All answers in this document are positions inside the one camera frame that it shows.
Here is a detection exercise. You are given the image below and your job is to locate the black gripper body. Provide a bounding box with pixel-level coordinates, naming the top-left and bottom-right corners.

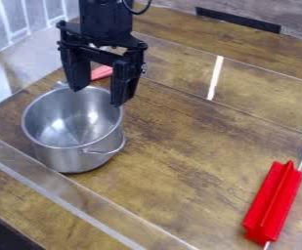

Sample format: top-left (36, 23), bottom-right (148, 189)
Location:
top-left (56, 21), bottom-right (148, 66)

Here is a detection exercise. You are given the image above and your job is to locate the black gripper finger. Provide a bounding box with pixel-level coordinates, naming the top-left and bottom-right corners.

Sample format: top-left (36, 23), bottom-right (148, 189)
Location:
top-left (110, 50), bottom-right (144, 107)
top-left (59, 44), bottom-right (91, 92)

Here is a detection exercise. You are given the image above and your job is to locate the silver metal pot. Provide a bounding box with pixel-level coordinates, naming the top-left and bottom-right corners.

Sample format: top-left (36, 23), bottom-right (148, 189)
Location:
top-left (22, 86), bottom-right (126, 174)

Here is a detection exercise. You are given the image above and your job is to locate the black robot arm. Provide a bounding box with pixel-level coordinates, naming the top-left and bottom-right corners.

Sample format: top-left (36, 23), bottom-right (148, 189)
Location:
top-left (56, 0), bottom-right (151, 107)

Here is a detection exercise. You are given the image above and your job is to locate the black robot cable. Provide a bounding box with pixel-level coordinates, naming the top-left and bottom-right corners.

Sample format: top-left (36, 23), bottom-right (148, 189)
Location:
top-left (120, 0), bottom-right (152, 16)

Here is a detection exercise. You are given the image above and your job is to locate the red plastic bracket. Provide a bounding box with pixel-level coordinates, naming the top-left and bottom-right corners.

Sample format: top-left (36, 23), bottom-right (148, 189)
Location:
top-left (242, 161), bottom-right (302, 246)

